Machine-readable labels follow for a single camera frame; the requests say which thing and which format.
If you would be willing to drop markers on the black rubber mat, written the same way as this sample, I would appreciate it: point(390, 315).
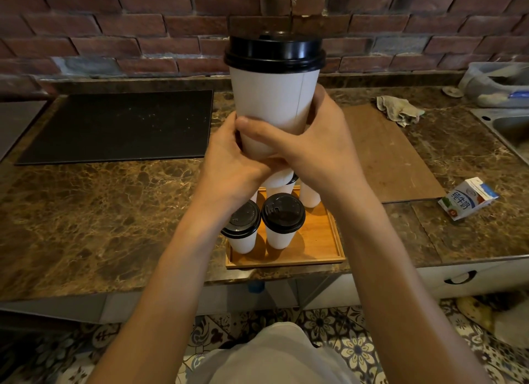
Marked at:
point(115, 127)

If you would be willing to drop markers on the person's right forearm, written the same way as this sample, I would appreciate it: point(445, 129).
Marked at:
point(392, 297)

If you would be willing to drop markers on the person's left forearm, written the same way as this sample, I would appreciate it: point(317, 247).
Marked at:
point(165, 301)

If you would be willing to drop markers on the crumpled beige rag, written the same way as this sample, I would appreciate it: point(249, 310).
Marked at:
point(399, 109)

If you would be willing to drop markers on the small round pale sink plug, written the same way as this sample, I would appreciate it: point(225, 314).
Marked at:
point(452, 92)

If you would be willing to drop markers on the square wooden tray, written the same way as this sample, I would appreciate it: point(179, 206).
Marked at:
point(322, 243)

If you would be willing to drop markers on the person's right hand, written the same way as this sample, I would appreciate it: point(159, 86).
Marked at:
point(322, 152)

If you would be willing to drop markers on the grey metal panel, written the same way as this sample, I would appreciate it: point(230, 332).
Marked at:
point(16, 127)

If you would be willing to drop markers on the small blue tape piece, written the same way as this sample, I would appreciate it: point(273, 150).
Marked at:
point(256, 287)

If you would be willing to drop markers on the person's light grey clothing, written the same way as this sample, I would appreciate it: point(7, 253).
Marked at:
point(268, 355)

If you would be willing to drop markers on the steel sink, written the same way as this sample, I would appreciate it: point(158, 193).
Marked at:
point(510, 129)

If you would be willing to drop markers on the clear plastic container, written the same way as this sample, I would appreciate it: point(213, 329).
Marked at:
point(492, 86)

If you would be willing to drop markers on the white plastic bag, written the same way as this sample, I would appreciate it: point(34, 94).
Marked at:
point(514, 326)

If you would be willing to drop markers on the white drawer front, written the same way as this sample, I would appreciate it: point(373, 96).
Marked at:
point(504, 276)

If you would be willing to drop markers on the white blue milk carton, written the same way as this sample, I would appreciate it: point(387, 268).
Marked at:
point(465, 201)

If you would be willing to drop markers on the brown flat board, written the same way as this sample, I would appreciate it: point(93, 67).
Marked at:
point(392, 156)

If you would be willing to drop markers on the person's left hand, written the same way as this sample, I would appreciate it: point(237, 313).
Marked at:
point(227, 177)

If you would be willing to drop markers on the yellow slipper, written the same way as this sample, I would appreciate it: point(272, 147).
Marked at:
point(475, 311)

